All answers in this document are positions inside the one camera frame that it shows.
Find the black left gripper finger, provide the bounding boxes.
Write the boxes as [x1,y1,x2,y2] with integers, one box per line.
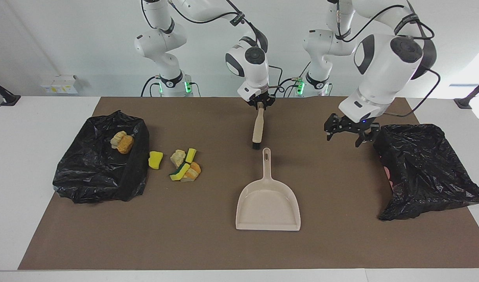
[355,125,381,148]
[324,114,342,141]

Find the beige hand brush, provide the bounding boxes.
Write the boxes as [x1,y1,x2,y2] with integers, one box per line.
[252,108,265,150]

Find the pale beige sponge chunk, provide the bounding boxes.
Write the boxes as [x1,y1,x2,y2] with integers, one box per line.
[170,149,186,168]

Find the beige plastic dustpan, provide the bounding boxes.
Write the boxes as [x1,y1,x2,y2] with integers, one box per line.
[235,147,301,231]

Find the yellow green sponge piece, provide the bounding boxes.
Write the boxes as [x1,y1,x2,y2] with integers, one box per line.
[169,163,191,181]

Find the jagged yellow green sponge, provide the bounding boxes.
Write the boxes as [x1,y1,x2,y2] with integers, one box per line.
[148,151,164,170]

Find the orange brown sponge chunk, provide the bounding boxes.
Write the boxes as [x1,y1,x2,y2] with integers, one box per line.
[117,135,135,155]

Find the pale orange sponge chunk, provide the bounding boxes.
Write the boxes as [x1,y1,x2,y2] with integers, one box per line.
[110,131,127,149]

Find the torn black bag lined bin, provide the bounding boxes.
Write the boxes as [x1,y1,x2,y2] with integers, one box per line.
[373,124,479,221]

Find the brown table mat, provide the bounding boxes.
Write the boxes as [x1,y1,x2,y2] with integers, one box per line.
[18,97,479,270]

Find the black left base cable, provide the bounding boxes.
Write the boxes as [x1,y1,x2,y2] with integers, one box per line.
[273,61,312,98]

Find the black base cable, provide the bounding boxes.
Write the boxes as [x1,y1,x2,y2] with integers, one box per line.
[273,61,312,98]
[141,76,162,97]

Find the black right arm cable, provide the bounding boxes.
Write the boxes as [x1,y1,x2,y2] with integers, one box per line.
[141,0,283,98]

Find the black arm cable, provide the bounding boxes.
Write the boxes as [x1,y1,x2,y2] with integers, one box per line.
[335,0,441,117]
[141,0,283,98]

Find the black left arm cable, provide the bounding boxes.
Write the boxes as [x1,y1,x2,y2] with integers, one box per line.
[335,0,441,117]

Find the black camera stand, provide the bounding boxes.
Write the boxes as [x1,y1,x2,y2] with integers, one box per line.
[0,75,21,107]
[454,76,479,109]

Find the black right base cable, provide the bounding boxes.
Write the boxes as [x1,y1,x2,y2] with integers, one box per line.
[141,76,162,97]

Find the white wall socket boxes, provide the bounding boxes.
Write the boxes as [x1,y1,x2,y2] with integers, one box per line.
[41,75,79,94]

